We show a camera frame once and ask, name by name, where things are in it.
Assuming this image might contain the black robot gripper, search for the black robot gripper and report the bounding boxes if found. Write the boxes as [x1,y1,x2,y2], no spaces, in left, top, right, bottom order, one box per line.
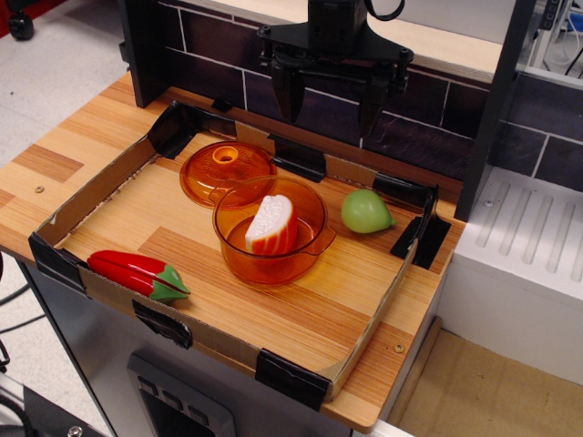
[257,1,414,137]

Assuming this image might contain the salmon sushi toy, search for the salmon sushi toy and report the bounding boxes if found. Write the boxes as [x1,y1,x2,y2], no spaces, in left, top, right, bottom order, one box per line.
[245,195,298,256]

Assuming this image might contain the orange transparent pot lid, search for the orange transparent pot lid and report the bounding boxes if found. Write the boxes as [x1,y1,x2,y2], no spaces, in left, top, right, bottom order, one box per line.
[179,141,277,207]

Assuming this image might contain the orange transparent pot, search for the orange transparent pot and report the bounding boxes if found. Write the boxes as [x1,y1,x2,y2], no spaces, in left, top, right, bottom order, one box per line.
[210,176,335,285]

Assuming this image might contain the cardboard fence with black tape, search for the cardboard fence with black tape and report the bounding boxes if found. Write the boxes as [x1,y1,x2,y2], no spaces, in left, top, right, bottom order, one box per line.
[29,101,455,426]

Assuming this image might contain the green toy pear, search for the green toy pear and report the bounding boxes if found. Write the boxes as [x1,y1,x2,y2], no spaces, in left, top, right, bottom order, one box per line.
[341,189,397,234]

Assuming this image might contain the red toy chili pepper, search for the red toy chili pepper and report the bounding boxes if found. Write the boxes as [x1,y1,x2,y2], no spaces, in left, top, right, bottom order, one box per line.
[87,250,189,303]

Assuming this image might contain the white toy sink drainer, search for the white toy sink drainer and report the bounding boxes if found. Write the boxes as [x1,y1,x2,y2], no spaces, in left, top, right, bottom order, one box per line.
[437,168,582,383]

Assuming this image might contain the black caster wheel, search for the black caster wheel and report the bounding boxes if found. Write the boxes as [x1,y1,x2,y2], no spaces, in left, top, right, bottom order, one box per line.
[8,11,35,41]

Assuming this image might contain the toy oven control panel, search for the toy oven control panel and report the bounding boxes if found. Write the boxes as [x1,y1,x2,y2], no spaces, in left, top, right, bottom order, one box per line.
[127,354,237,436]

